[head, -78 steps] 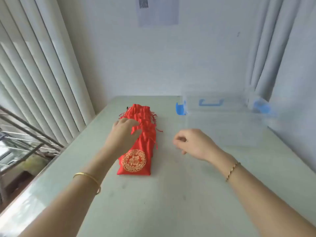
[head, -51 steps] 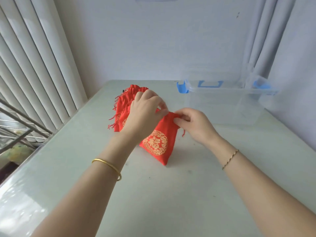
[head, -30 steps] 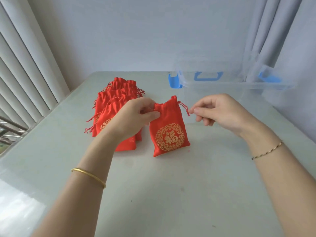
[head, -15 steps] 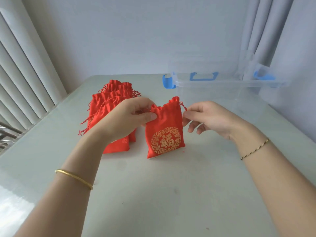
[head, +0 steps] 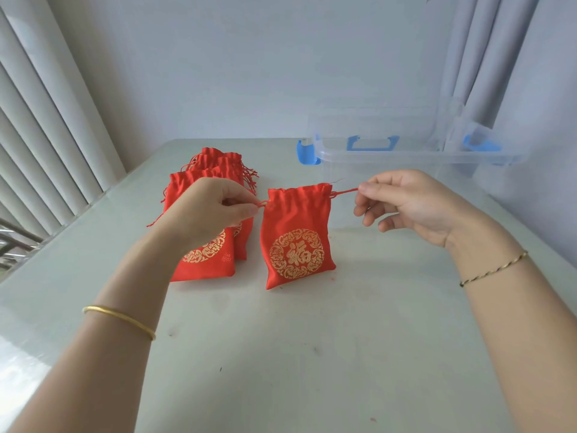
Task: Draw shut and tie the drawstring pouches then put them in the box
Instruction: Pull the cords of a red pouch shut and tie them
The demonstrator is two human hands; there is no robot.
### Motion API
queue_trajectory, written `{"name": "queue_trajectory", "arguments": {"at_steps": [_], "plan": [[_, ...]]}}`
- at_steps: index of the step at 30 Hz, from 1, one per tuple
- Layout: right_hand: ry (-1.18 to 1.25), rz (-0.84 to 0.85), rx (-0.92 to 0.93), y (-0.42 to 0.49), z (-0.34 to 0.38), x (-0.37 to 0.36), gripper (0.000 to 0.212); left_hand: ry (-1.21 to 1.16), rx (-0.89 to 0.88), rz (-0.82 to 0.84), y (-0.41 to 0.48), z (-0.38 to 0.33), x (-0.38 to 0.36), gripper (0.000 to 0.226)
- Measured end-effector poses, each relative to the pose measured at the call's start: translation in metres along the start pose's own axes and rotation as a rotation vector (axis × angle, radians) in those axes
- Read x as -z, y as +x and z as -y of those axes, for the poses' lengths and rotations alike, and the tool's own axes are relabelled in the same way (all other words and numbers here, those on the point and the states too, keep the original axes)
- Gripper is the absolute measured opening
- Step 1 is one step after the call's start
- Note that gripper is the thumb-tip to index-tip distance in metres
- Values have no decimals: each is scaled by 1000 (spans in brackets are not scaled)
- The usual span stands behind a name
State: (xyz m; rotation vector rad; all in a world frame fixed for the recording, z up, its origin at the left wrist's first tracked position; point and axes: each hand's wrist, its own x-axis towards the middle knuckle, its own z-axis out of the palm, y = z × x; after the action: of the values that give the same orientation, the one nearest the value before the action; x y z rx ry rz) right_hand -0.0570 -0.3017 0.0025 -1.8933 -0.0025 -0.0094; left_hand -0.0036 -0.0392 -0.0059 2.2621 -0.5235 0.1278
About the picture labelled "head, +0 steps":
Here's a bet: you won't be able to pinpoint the gold bangle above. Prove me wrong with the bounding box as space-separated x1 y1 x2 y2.
82 306 157 342

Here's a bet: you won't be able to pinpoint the pile of red fabric bags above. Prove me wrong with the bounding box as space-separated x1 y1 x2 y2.
146 147 260 283

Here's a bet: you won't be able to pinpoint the white vertical blinds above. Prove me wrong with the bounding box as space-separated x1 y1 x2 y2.
0 0 128 272

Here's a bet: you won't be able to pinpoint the person's left forearm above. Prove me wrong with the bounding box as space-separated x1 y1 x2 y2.
8 230 212 433

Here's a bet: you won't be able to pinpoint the metal railing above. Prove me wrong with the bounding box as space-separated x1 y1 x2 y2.
0 218 45 269

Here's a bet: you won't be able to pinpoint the red gold-patterned drawstring pouch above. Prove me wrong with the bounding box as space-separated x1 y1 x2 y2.
258 182 359 291

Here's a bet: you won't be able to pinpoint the thin twisted cord bracelet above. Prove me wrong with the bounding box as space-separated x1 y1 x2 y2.
460 251 529 287

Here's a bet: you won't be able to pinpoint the person's right forearm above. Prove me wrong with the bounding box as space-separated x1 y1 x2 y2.
444 216 577 433

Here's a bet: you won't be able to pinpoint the person's left hand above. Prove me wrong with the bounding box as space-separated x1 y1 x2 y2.
151 177 263 262

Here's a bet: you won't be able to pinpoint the person's right hand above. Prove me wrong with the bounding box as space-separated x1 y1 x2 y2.
353 170 490 249

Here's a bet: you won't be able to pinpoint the white curtain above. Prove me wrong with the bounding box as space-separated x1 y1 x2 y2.
439 0 577 269

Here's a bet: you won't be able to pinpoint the clear plastic box, blue latches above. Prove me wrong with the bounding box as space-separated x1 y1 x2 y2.
296 97 526 185

